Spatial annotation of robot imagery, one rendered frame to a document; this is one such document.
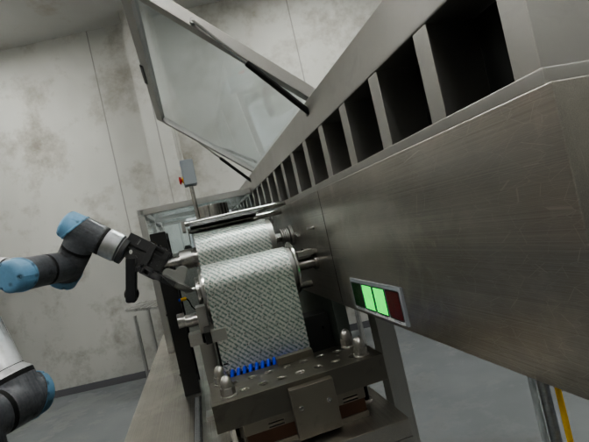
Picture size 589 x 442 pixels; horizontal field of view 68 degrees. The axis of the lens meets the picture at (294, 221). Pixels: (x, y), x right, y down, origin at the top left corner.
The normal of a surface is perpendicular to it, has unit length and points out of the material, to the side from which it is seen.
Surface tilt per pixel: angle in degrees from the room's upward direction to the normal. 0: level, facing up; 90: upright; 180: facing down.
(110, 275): 90
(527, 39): 90
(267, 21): 90
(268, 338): 90
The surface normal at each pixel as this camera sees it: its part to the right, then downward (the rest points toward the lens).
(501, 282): -0.95, 0.21
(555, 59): 0.22, -0.06
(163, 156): 0.00, -0.01
